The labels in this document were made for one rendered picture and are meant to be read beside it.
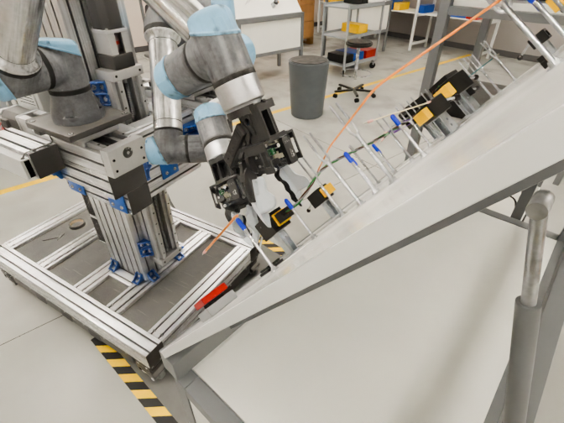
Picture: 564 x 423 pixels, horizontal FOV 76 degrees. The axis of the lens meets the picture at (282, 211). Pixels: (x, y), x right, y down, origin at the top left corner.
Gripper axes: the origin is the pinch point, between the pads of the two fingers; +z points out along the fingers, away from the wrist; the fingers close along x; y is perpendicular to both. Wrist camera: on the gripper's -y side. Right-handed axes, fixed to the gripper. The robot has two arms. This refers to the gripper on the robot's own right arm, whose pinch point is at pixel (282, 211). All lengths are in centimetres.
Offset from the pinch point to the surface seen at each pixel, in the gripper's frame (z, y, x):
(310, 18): -146, -474, 596
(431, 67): -9, -14, 98
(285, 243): 6.6, -1.8, -0.9
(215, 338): 26.0, -24.7, -14.8
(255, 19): -130, -343, 331
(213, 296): 5.7, -0.2, -19.2
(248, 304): -0.5, 20.4, -23.5
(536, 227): -1.1, 42.7, -7.1
